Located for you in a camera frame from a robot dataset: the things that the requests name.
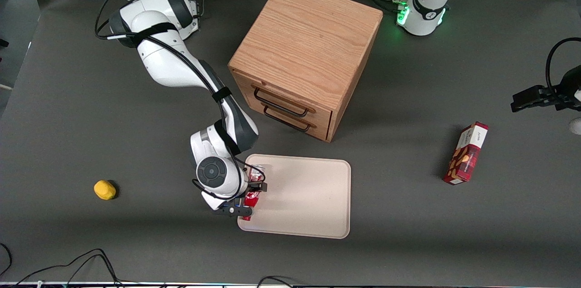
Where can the wooden drawer front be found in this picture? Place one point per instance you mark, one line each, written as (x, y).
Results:
(323, 132)
(323, 116)

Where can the white round object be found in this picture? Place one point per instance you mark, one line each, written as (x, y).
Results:
(576, 126)

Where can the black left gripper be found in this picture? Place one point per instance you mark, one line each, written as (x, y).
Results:
(559, 96)

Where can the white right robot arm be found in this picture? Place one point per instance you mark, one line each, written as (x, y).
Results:
(172, 65)

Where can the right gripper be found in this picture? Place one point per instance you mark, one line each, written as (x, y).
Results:
(257, 185)

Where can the yellow lemon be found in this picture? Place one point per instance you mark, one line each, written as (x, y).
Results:
(104, 190)

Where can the wooden drawer cabinet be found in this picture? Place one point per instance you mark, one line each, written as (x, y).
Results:
(308, 38)

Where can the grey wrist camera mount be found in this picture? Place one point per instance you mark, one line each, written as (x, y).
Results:
(233, 211)

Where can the white rectangular tray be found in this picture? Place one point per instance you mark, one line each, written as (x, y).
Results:
(304, 197)

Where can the red snack box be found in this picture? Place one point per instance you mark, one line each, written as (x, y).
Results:
(467, 154)

